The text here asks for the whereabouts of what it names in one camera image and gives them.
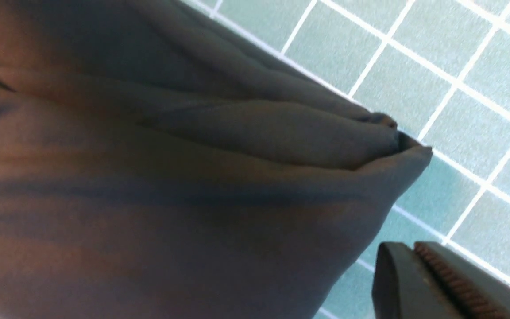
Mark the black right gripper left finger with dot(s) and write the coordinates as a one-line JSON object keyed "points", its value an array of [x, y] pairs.
{"points": [[404, 288]]}

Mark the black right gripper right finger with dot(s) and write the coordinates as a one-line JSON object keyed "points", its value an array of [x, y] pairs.
{"points": [[475, 293]]}

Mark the green gridded cutting mat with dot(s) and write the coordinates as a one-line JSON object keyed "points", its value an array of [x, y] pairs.
{"points": [[441, 68]]}

